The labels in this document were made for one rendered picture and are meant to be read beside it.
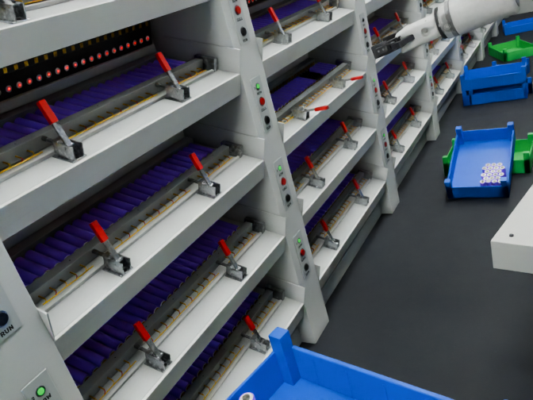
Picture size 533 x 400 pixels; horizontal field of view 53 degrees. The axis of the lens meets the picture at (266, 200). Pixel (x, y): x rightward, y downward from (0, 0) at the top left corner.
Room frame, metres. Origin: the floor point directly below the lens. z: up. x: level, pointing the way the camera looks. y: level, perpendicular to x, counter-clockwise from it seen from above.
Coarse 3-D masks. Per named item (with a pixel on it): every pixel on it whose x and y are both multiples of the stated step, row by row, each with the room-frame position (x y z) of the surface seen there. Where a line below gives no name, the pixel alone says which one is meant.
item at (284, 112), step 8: (344, 64) 1.69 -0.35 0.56; (336, 72) 1.62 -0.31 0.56; (320, 80) 1.54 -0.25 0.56; (328, 80) 1.57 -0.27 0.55; (312, 88) 1.48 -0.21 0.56; (320, 88) 1.52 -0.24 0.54; (328, 88) 1.52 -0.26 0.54; (304, 96) 1.42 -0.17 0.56; (312, 96) 1.47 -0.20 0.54; (288, 104) 1.37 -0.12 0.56; (296, 104) 1.38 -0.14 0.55; (280, 112) 1.32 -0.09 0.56; (288, 112) 1.34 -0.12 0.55; (280, 120) 1.30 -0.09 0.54
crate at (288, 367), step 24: (288, 336) 0.55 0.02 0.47; (264, 360) 0.54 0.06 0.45; (288, 360) 0.54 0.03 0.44; (312, 360) 0.53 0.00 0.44; (336, 360) 0.50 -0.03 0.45; (240, 384) 0.51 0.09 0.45; (264, 384) 0.53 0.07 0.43; (288, 384) 0.55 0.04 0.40; (312, 384) 0.53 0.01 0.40; (336, 384) 0.51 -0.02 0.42; (360, 384) 0.48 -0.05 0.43; (384, 384) 0.46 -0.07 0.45; (408, 384) 0.44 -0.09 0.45
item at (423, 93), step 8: (400, 0) 2.30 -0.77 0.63; (408, 0) 2.28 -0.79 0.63; (416, 0) 2.27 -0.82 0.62; (384, 8) 2.34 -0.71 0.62; (392, 8) 2.32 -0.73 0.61; (400, 8) 2.31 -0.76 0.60; (408, 8) 2.28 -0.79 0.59; (416, 8) 2.27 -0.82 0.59; (416, 48) 2.28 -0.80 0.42; (416, 56) 2.28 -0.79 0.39; (424, 56) 2.27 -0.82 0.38; (424, 80) 2.27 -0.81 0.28; (432, 80) 2.34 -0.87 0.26; (424, 88) 2.27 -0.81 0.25; (416, 96) 2.30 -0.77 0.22; (424, 96) 2.28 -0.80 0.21; (432, 112) 2.28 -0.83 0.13; (432, 120) 2.27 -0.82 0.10; (432, 128) 2.27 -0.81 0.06; (432, 136) 2.27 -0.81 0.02
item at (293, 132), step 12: (300, 60) 1.71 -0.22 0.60; (324, 60) 1.76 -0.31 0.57; (336, 60) 1.72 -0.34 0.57; (348, 60) 1.72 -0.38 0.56; (360, 60) 1.69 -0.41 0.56; (276, 72) 1.57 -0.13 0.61; (360, 72) 1.68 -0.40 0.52; (348, 84) 1.58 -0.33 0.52; (360, 84) 1.66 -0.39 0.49; (324, 96) 1.48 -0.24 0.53; (336, 96) 1.48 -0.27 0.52; (348, 96) 1.57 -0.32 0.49; (312, 108) 1.40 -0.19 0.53; (336, 108) 1.49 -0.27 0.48; (288, 120) 1.33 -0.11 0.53; (300, 120) 1.32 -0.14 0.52; (312, 120) 1.33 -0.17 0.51; (324, 120) 1.42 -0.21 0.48; (288, 132) 1.25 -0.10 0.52; (300, 132) 1.27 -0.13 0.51; (312, 132) 1.34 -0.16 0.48; (288, 144) 1.22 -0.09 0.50
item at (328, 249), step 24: (360, 168) 1.74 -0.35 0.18; (384, 168) 1.69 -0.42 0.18; (336, 192) 1.59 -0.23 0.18; (360, 192) 1.55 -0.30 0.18; (384, 192) 1.69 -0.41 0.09; (336, 216) 1.49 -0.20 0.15; (360, 216) 1.48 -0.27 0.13; (312, 240) 1.33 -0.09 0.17; (336, 240) 1.34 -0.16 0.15; (336, 264) 1.31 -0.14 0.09
